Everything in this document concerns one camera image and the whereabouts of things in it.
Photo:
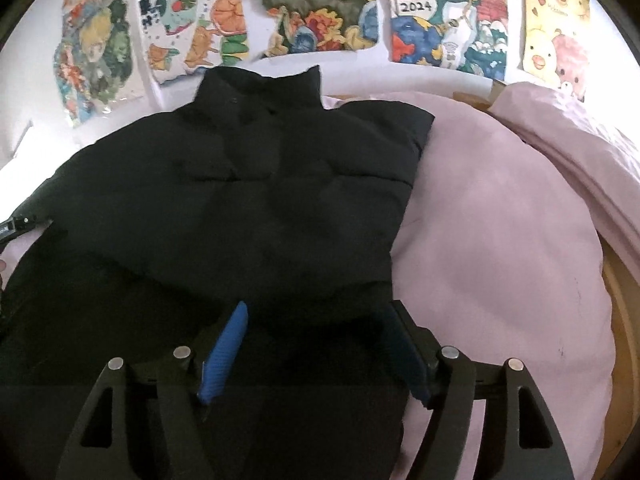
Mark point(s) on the orange fruit poster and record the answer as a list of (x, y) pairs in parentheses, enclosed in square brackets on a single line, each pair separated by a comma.
[(181, 37)]

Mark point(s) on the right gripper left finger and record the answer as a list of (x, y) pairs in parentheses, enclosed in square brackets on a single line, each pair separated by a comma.
[(141, 421)]

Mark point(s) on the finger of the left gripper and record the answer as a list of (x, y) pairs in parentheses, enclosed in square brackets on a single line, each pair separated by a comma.
[(15, 227)]

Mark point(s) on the wooden bed frame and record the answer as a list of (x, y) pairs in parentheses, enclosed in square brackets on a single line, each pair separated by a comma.
[(621, 430)]

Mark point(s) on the anime children poster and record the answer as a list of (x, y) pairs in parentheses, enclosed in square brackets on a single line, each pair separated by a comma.
[(94, 65)]

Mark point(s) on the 2024 dragon poster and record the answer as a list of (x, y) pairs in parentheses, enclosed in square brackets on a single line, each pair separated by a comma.
[(470, 36)]

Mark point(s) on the yellow black flower poster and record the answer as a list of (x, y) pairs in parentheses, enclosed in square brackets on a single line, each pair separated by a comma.
[(312, 26)]

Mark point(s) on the pink pig poster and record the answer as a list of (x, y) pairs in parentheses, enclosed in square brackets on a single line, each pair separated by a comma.
[(555, 45)]

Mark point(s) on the black puffer jacket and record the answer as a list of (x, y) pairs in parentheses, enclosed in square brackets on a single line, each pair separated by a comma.
[(254, 193)]

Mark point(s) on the pink bed sheet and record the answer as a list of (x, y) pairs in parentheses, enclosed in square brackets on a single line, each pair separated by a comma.
[(498, 253)]

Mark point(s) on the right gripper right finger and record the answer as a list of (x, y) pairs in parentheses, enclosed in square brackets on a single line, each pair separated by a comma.
[(520, 439)]

